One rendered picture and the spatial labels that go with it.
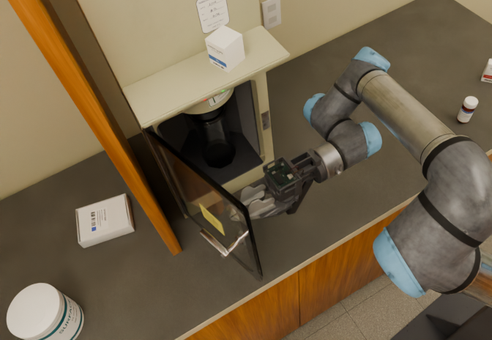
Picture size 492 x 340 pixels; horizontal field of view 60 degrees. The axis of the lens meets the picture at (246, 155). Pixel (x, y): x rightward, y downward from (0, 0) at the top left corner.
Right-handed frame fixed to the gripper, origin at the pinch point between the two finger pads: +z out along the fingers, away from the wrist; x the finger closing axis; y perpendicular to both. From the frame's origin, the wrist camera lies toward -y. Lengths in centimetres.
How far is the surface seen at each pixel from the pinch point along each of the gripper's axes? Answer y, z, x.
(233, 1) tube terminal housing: 31.0, -16.8, -24.9
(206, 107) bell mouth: 5.0, -6.5, -26.8
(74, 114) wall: -16, 25, -68
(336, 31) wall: -34, -77, -68
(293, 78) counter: -34, -49, -56
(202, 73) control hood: 23.0, -5.5, -18.9
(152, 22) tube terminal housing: 33.7, -0.6, -24.9
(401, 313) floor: -128, -58, 19
